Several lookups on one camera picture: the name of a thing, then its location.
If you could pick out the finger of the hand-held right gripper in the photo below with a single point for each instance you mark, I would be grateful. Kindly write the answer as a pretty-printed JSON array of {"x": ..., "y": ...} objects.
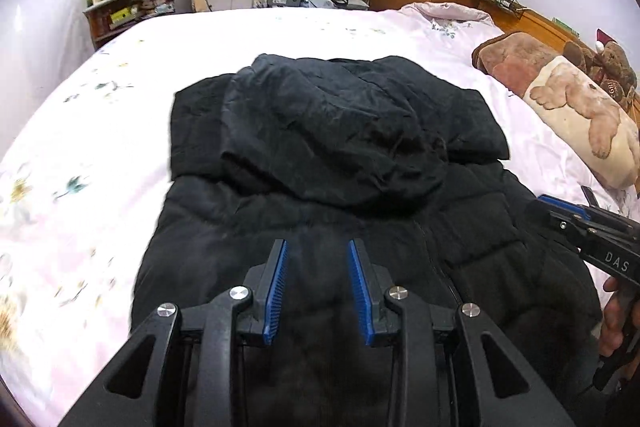
[
  {"x": 555, "y": 201},
  {"x": 550, "y": 219}
]

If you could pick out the bed with pink floral sheet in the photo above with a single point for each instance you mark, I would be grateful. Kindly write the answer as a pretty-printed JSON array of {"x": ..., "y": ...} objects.
[{"x": 75, "y": 132}]

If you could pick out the bear print pillow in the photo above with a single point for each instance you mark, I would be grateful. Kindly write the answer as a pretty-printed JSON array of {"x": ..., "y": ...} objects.
[{"x": 590, "y": 107}]

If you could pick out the brown teddy bear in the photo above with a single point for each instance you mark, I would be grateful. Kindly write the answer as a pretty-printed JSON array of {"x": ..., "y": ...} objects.
[{"x": 615, "y": 72}]

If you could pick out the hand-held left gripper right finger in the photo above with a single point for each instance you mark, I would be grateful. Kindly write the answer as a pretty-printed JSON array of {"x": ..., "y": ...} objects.
[{"x": 360, "y": 287}]

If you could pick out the wooden shelf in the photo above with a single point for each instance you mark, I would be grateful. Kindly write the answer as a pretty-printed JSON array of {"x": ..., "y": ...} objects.
[{"x": 150, "y": 2}]

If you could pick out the brown pink pillow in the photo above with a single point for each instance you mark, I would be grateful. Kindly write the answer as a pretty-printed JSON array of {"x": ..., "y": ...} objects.
[{"x": 510, "y": 62}]

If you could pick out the black phone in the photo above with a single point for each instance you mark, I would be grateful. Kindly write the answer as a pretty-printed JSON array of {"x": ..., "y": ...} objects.
[{"x": 589, "y": 197}]

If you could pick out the person's right hand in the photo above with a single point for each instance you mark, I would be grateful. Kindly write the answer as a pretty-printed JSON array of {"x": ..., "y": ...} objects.
[{"x": 612, "y": 322}]

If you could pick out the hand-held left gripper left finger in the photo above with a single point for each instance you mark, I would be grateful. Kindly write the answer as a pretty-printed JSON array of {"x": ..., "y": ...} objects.
[{"x": 277, "y": 287}]

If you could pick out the wooden headboard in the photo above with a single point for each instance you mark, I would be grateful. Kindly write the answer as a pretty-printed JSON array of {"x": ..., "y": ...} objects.
[{"x": 540, "y": 24}]

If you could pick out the black puffer jacket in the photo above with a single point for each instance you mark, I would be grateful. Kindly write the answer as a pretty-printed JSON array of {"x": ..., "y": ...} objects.
[{"x": 325, "y": 132}]

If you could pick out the red santa hat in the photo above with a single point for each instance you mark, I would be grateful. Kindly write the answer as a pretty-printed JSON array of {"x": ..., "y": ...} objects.
[{"x": 605, "y": 38}]

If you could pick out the green flat item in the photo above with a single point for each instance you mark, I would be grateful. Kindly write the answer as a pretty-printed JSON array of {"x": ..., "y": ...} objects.
[{"x": 567, "y": 27}]

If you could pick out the dark brown plush toy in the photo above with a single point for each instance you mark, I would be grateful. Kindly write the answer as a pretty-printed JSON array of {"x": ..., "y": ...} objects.
[{"x": 580, "y": 54}]

